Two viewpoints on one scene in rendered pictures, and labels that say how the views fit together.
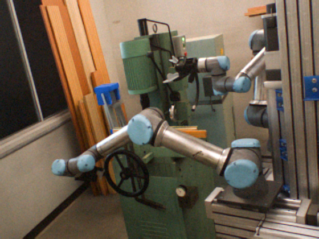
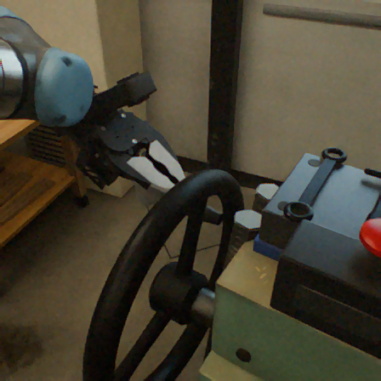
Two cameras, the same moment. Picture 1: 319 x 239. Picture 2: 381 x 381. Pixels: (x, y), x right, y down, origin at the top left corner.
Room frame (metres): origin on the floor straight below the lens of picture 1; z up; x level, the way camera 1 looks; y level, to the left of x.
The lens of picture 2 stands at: (1.81, -0.05, 1.18)
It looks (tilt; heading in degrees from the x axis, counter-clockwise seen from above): 39 degrees down; 93
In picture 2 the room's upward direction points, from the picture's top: straight up
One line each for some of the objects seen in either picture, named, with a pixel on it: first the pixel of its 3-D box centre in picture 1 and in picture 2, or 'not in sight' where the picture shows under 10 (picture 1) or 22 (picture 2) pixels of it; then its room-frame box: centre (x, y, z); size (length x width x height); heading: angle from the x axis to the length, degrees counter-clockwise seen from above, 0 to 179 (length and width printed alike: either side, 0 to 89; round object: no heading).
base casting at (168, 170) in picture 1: (163, 151); not in sight; (2.19, 0.01, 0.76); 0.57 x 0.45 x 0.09; 151
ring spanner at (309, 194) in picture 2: not in sight; (317, 181); (1.89, 0.19, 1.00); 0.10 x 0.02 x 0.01; 61
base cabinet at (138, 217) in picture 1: (172, 204); not in sight; (2.19, 0.01, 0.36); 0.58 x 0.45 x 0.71; 151
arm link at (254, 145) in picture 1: (246, 155); not in sight; (1.34, -0.33, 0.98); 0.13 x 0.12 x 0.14; 157
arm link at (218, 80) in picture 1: (221, 83); not in sight; (1.72, -0.34, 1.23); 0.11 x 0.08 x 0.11; 30
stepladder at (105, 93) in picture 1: (125, 148); not in sight; (2.90, 0.34, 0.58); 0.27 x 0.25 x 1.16; 67
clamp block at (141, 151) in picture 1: (136, 146); (327, 294); (1.91, 0.16, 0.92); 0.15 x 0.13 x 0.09; 61
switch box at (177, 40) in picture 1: (179, 48); not in sight; (2.29, -0.21, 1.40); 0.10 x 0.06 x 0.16; 151
